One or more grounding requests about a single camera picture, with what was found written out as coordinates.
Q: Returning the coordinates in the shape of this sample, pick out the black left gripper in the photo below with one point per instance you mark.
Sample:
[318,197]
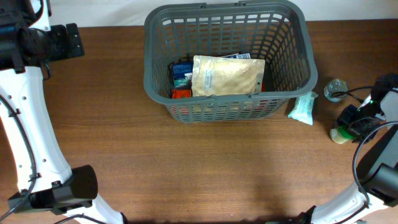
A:
[65,50]

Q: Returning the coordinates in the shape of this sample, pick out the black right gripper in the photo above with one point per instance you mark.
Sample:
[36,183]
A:
[345,116]

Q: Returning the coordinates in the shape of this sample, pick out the green lid glass jar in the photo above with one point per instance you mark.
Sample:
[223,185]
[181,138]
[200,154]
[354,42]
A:
[340,135]

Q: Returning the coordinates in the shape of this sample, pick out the small metal tin can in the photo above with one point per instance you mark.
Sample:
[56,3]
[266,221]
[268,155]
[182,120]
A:
[334,86]

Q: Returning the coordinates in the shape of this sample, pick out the white green snack pack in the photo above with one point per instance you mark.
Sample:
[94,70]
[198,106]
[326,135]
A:
[303,108]

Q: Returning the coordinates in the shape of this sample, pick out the blue cardboard box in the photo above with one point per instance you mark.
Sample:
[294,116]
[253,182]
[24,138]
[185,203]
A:
[181,73]

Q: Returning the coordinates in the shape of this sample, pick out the orange spaghetti packet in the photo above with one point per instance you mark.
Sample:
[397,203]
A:
[182,93]

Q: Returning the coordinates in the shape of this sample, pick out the grey plastic shopping basket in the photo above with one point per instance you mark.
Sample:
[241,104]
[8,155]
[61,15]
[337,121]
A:
[274,31]

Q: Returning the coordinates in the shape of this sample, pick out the beige grain bag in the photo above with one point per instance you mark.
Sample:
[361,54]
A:
[222,76]

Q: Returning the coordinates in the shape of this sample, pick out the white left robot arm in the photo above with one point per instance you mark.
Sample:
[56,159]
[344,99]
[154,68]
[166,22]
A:
[45,180]

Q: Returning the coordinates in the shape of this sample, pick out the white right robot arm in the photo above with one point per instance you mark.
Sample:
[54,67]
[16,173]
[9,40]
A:
[374,164]

